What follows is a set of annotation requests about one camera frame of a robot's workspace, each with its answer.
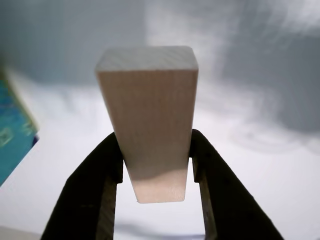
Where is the wooden Jenga block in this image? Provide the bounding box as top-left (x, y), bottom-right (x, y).
top-left (94, 45), bottom-right (200, 204)

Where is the yellow and blue floral box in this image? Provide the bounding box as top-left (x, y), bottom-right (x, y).
top-left (0, 64), bottom-right (41, 187)

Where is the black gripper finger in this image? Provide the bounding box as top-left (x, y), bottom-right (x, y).
top-left (188, 128), bottom-right (286, 240)
top-left (41, 131), bottom-right (125, 240)

